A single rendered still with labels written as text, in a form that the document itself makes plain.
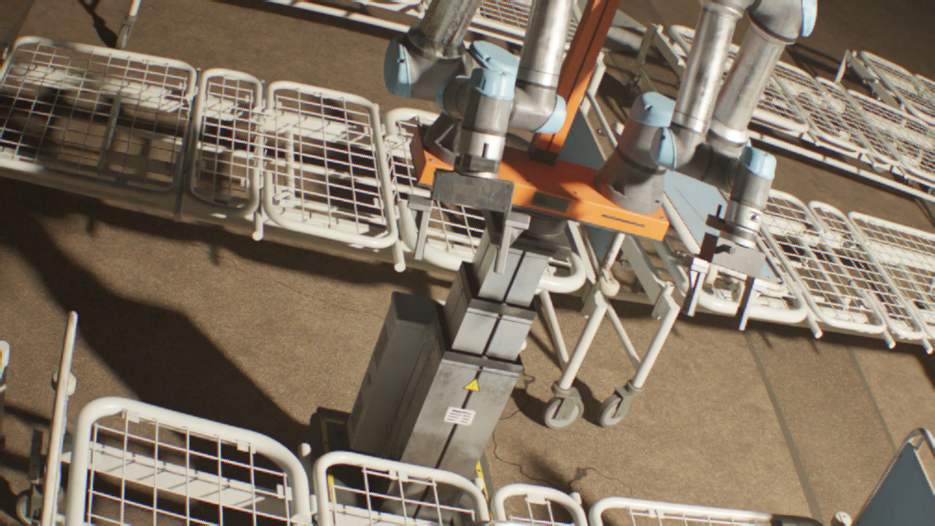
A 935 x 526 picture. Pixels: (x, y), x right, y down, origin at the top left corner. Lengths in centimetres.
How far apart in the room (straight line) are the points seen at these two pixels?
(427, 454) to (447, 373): 23
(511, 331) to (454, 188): 65
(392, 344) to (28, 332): 123
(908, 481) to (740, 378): 182
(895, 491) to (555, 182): 120
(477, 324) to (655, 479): 143
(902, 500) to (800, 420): 170
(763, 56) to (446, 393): 101
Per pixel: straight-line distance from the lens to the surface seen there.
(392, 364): 312
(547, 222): 276
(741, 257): 251
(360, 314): 433
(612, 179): 279
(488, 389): 296
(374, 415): 320
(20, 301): 393
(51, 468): 223
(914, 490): 318
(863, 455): 488
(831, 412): 502
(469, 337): 289
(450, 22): 251
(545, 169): 281
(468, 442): 305
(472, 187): 231
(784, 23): 262
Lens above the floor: 230
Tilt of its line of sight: 29 degrees down
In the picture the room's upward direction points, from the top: 22 degrees clockwise
